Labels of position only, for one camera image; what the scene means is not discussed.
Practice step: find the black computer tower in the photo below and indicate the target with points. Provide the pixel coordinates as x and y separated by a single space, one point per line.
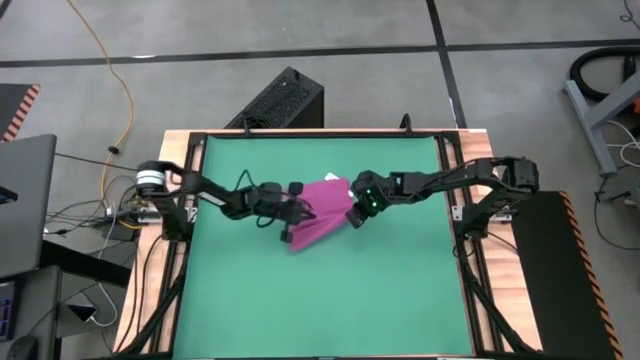
285 100

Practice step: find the grey side desk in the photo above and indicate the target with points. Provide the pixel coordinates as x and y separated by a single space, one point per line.
40 300

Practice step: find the black computer mouse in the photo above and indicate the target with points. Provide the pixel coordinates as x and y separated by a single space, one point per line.
22 349

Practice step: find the grey metal stand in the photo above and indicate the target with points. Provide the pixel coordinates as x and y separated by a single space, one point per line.
587 127

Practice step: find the grey laptop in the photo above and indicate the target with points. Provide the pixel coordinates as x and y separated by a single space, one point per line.
25 225

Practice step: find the small black device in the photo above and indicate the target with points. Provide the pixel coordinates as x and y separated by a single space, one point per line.
6 195

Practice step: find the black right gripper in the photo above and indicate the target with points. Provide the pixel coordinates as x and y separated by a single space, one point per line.
372 192

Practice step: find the large black orange-striped floor mat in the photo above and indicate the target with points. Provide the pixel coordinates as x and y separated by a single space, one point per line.
550 290

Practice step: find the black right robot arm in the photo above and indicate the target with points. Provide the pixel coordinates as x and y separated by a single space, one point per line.
450 177

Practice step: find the black table clamp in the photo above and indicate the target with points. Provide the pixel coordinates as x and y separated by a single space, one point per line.
246 127
406 125

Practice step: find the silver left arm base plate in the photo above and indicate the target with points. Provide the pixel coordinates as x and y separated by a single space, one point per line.
150 217

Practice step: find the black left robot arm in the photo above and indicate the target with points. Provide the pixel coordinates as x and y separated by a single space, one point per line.
210 187

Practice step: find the small black orange-striped floor mat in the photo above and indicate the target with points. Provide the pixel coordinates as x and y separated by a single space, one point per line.
12 105

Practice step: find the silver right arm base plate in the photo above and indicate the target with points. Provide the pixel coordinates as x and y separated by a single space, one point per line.
502 216

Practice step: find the dark smartphone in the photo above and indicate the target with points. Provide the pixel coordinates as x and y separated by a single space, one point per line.
82 312

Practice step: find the black desk base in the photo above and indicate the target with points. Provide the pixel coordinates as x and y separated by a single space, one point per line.
85 265

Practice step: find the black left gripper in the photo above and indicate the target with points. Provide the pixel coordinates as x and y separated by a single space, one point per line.
275 202

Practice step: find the green table mat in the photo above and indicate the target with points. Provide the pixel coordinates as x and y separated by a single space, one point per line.
325 310

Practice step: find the magenta towel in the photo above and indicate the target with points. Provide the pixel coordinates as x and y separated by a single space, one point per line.
325 210

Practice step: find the black metal table frame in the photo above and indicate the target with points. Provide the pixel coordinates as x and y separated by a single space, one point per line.
449 137

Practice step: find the black power adapter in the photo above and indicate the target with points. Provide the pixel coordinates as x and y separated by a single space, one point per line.
120 232

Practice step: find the dark keyboard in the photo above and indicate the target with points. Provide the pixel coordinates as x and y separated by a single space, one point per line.
6 312

